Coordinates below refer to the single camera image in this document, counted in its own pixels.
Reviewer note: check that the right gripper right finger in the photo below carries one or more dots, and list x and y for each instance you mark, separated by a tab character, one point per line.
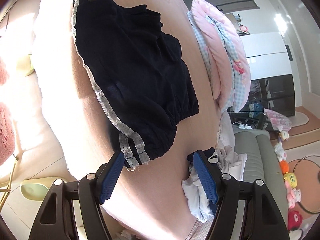
231	191

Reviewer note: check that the white and navy clothes pile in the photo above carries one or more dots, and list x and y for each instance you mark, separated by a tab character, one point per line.
202	186

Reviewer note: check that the grey green padded headboard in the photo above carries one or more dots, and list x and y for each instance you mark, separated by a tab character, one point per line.
266	212

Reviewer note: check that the pink checkered folded duvet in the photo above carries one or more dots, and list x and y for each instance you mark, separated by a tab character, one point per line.
223	54

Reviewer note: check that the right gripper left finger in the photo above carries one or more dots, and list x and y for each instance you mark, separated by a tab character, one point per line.
55	218

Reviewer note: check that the white wardrobe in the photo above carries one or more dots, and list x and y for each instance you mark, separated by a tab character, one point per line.
266	55

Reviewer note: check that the navy shorts with white stripes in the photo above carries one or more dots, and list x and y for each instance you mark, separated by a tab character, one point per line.
137	73

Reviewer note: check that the pink blanket on floor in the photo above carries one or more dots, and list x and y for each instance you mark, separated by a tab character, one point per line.
7	131

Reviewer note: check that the row of plush toys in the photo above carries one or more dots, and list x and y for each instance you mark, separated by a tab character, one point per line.
293	195

